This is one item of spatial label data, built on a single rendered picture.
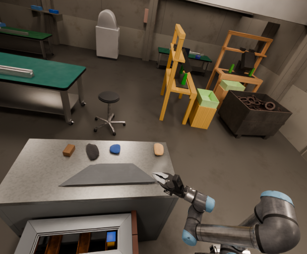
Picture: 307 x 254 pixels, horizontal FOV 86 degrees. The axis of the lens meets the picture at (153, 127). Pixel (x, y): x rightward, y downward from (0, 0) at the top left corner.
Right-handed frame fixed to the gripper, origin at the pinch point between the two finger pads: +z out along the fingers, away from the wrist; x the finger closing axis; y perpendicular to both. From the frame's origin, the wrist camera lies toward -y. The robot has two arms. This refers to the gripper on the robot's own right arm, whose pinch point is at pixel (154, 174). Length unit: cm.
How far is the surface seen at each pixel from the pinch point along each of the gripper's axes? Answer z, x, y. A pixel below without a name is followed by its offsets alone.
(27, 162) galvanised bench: 98, -21, 38
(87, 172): 52, -5, 38
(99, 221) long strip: 27, -26, 58
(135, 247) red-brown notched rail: -6, -26, 60
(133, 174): 20.5, 13.2, 40.4
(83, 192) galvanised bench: 44, -19, 38
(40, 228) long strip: 59, -48, 55
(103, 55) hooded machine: 427, 461, 194
